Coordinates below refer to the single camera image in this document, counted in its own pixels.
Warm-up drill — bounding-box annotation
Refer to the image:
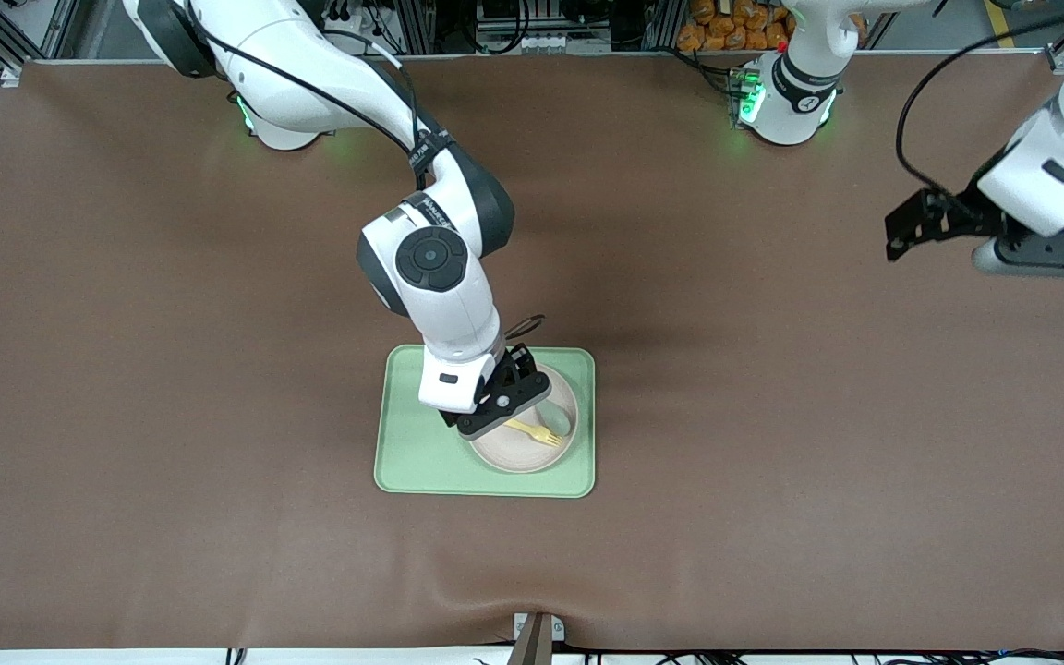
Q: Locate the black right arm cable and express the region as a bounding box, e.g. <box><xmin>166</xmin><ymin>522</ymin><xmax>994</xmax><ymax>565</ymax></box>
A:
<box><xmin>176</xmin><ymin>0</ymin><xmax>547</xmax><ymax>338</ymax></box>

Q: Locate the brown table cover sheet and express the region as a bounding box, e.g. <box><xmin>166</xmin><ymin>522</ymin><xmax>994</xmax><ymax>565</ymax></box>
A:
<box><xmin>0</xmin><ymin>51</ymin><xmax>1064</xmax><ymax>652</ymax></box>

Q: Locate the metal camera stand bracket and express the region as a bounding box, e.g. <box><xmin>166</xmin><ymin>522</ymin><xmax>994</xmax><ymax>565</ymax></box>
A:
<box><xmin>506</xmin><ymin>611</ymin><xmax>566</xmax><ymax>665</ymax></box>

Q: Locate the white power strip with plugs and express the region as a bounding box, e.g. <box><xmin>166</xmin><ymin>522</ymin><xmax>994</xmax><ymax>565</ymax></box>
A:
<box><xmin>321</xmin><ymin>0</ymin><xmax>381</xmax><ymax>40</ymax></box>

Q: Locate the white round speckled plate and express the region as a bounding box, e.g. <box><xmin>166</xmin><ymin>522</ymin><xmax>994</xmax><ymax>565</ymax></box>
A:
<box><xmin>467</xmin><ymin>365</ymin><xmax>580</xmax><ymax>474</ymax></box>

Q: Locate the white terminal block strip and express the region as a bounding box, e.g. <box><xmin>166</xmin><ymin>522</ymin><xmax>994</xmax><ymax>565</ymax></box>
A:
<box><xmin>514</xmin><ymin>32</ymin><xmax>590</xmax><ymax>54</ymax></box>

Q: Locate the orange bread pile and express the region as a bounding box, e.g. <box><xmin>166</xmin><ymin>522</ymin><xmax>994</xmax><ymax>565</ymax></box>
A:
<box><xmin>677</xmin><ymin>0</ymin><xmax>868</xmax><ymax>53</ymax></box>

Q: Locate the pale green plastic spoon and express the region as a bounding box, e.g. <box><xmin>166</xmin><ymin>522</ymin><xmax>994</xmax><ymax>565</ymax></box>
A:
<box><xmin>537</xmin><ymin>397</ymin><xmax>574</xmax><ymax>437</ymax></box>

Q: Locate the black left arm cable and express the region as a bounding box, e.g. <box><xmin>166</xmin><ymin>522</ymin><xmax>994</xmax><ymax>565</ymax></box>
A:
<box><xmin>897</xmin><ymin>14</ymin><xmax>1064</xmax><ymax>195</ymax></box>

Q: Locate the light green rectangular tray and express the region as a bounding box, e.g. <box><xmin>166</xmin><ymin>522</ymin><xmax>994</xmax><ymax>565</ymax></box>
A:
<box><xmin>373</xmin><ymin>345</ymin><xmax>598</xmax><ymax>500</ymax></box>

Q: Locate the yellow plastic fork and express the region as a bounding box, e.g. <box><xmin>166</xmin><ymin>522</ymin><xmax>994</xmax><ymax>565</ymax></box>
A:
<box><xmin>504</xmin><ymin>420</ymin><xmax>563</xmax><ymax>448</ymax></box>

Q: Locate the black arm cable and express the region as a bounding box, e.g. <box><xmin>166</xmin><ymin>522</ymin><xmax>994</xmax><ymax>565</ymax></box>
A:
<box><xmin>176</xmin><ymin>0</ymin><xmax>547</xmax><ymax>338</ymax></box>
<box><xmin>897</xmin><ymin>14</ymin><xmax>1064</xmax><ymax>195</ymax></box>

